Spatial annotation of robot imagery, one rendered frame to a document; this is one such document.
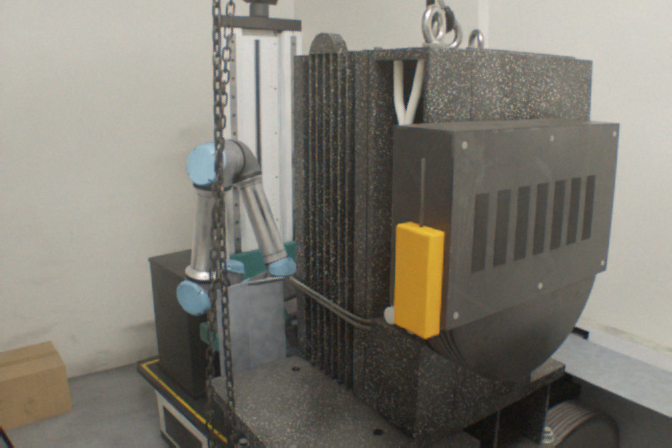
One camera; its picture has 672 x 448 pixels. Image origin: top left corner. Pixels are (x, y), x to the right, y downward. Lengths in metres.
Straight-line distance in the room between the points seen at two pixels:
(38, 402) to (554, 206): 2.55
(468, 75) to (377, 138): 0.20
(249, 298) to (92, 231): 1.79
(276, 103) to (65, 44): 1.31
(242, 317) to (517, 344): 0.73
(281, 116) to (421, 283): 1.40
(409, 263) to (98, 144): 2.43
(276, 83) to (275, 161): 0.29
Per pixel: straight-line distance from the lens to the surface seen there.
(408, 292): 0.86
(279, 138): 2.16
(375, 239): 1.08
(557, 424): 1.75
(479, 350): 0.96
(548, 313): 1.09
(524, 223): 0.94
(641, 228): 2.06
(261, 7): 2.08
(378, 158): 1.05
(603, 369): 2.00
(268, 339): 1.54
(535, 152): 0.94
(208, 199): 1.68
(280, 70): 2.15
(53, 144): 3.06
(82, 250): 3.17
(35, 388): 2.99
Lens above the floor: 1.55
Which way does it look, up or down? 11 degrees down
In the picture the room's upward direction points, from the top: straight up
